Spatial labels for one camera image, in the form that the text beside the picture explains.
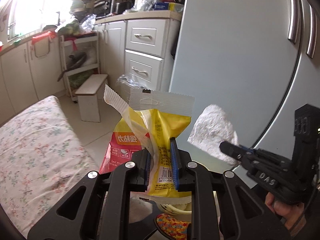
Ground yellow snack bag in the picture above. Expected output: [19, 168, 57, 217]
[99, 86, 195, 204]

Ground white paper towel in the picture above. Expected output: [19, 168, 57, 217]
[188, 105, 239, 167]

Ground white tissue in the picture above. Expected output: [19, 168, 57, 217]
[129, 197, 153, 224]

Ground white kitchen cabinets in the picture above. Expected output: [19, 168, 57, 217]
[1, 37, 66, 124]

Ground person's right hand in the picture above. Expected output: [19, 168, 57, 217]
[265, 192, 306, 235]

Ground yellow plastic bucket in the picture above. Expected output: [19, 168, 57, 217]
[156, 203, 191, 216]

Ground colourful patterned slipper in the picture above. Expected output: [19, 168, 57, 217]
[154, 213, 190, 240]

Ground clear plastic bag on drawer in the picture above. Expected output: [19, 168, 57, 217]
[116, 73, 148, 91]

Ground small white step stool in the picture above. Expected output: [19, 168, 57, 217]
[75, 74, 108, 122]

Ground white drawer cabinet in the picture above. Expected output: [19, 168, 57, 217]
[94, 10, 182, 100]

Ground floral tablecloth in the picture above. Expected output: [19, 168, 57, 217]
[1, 96, 98, 237]

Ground black wok on rack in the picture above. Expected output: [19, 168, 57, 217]
[57, 51, 87, 82]

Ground white storage rack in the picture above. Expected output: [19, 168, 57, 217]
[57, 32, 100, 103]

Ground white refrigerator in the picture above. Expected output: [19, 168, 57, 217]
[169, 0, 319, 158]

